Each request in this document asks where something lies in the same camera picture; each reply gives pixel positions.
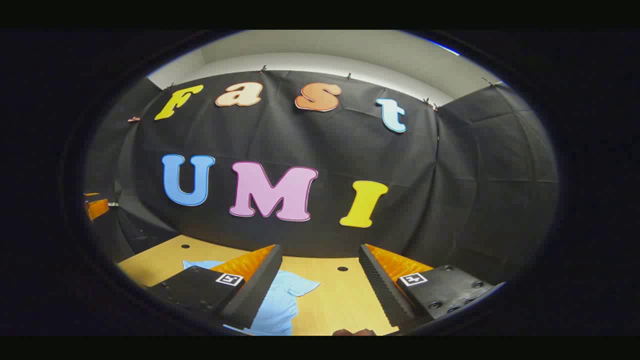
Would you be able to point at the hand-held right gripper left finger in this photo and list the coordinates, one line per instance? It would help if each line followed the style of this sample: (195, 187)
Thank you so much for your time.
(257, 292)

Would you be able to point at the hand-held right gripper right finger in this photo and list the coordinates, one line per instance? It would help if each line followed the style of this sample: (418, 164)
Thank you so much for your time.
(382, 287)

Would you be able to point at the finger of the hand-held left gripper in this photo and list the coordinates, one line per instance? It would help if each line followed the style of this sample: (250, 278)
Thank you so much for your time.
(97, 209)

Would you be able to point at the light blue T-shirt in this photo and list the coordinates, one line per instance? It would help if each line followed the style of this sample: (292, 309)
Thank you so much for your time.
(285, 305)

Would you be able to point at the black backdrop cloth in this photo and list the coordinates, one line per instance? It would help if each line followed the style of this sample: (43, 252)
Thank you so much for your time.
(450, 175)

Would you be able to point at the row of cloth clips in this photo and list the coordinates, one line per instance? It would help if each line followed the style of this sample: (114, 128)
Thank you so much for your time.
(263, 68)

